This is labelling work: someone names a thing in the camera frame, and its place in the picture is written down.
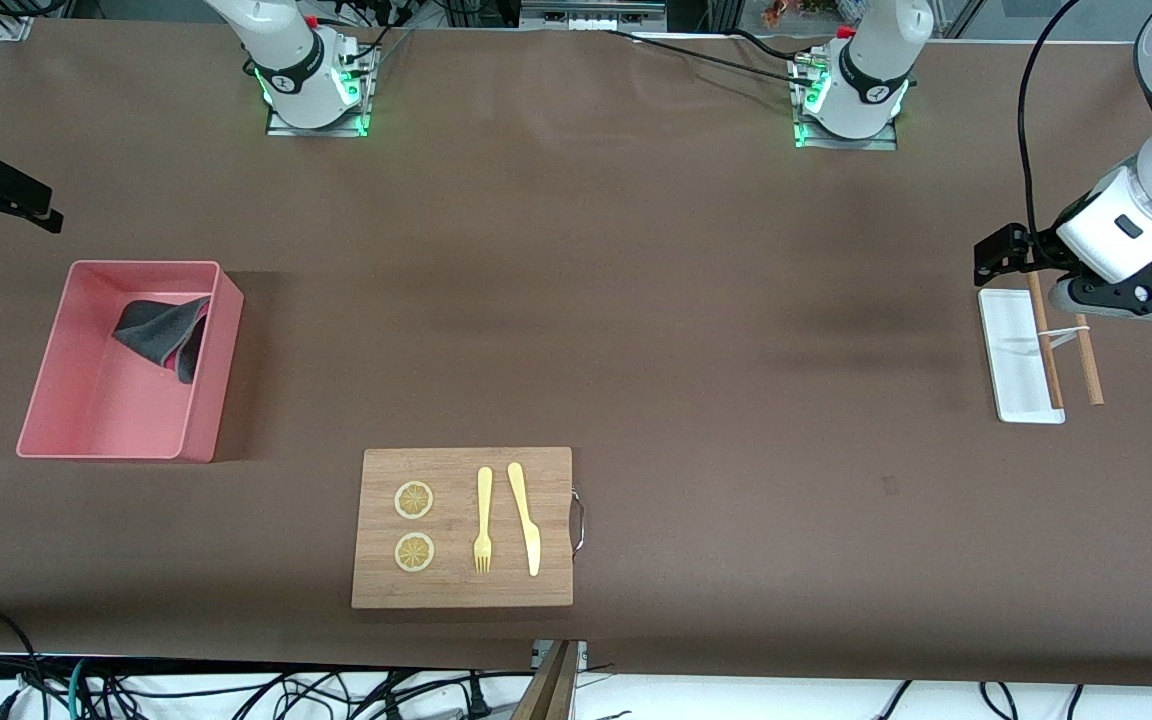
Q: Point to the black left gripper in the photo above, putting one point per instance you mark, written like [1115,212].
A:
[1034,247]

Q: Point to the yellow fork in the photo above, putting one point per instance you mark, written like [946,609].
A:
[484,500]

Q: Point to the pink plastic bin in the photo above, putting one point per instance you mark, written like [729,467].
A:
[106,410]

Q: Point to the white rectangular tray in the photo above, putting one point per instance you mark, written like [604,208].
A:
[1011,360]

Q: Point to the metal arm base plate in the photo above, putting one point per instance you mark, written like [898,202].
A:
[321,131]
[881,143]

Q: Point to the metal device box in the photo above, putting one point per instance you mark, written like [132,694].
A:
[591,15]

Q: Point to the aluminium frame profile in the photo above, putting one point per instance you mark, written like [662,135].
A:
[14,25]

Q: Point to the lemon slice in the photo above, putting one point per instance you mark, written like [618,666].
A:
[414,552]
[414,500]

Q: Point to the thin white band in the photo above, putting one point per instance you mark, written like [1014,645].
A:
[1071,329]

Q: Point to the small metal bracket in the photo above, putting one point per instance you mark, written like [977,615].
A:
[582,655]

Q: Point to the dark grey cloth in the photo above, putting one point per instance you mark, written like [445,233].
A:
[161,330]

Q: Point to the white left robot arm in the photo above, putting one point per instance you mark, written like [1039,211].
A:
[1126,225]

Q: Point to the wooden post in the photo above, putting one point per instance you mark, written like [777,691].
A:
[548,695]

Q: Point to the wooden cutting board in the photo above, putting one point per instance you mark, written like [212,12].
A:
[456,590]

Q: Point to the yellow knife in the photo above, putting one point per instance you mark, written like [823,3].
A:
[528,530]

